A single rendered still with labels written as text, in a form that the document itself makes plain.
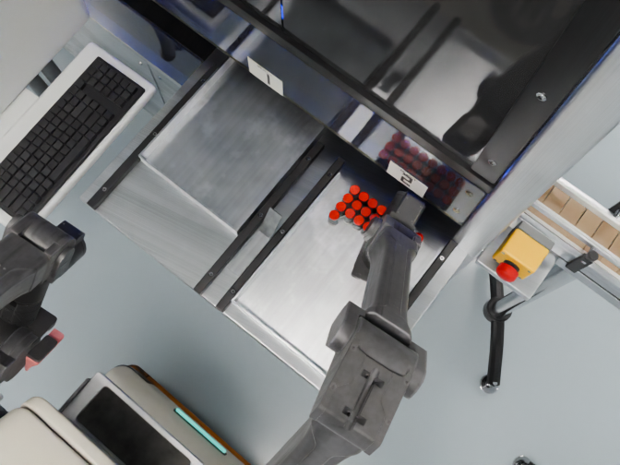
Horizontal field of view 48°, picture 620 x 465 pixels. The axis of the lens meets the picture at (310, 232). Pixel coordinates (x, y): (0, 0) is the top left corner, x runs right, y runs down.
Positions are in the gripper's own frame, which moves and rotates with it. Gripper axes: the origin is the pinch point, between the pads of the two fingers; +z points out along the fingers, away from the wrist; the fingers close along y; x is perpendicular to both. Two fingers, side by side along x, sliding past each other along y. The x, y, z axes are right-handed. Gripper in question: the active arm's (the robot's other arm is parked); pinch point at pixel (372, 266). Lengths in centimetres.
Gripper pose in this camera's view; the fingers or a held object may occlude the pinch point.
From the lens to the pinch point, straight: 137.5
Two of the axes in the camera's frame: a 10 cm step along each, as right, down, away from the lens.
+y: 4.0, -8.9, 2.3
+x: -9.2, -3.9, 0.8
